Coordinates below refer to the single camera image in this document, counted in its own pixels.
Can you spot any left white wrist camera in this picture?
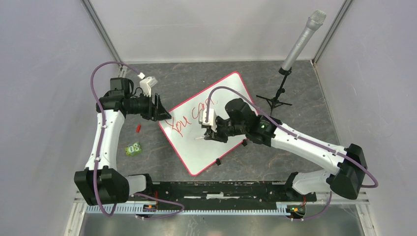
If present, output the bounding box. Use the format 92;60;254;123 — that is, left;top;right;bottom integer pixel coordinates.
139;76;158;97

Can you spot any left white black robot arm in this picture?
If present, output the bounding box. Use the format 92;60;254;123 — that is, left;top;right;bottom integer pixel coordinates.
74;77;171;206

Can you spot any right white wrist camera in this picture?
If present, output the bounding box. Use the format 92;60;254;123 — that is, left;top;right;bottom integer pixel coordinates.
199;108;217;132

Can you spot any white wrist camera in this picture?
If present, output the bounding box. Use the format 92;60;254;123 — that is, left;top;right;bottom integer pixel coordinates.
139;76;158;97
199;108;217;132

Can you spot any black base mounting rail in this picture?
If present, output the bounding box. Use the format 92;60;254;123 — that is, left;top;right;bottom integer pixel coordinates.
143;181;317;210

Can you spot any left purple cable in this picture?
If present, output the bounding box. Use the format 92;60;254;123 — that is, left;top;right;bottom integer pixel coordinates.
90;61;185;220

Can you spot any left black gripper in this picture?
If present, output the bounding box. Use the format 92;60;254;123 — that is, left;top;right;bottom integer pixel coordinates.
126;91;172;121

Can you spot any black microphone tripod stand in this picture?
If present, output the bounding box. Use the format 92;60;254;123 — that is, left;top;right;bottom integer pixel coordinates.
256;67;292;115

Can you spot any small green eraser toy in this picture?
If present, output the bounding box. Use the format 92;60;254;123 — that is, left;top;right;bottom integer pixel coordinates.
125;142;142;156

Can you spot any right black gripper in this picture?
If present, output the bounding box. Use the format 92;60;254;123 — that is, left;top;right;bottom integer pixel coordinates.
204;116;247;143

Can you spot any purple cable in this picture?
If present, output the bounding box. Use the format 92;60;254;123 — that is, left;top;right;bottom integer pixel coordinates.
90;61;185;220
206;86;379;221

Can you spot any silver microphone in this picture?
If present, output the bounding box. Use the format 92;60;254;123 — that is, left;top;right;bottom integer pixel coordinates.
280;10;327;72

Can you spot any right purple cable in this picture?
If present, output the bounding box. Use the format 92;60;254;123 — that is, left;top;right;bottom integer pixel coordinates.
206;86;379;221

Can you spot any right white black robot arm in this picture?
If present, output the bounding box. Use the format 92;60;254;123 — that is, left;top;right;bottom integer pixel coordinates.
199;98;367;201

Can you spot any white slotted cable duct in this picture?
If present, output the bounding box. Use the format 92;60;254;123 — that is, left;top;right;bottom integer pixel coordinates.
86;203;305;216

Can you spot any white board with pink rim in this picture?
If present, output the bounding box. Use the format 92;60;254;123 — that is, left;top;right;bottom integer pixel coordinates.
158;71;258;177

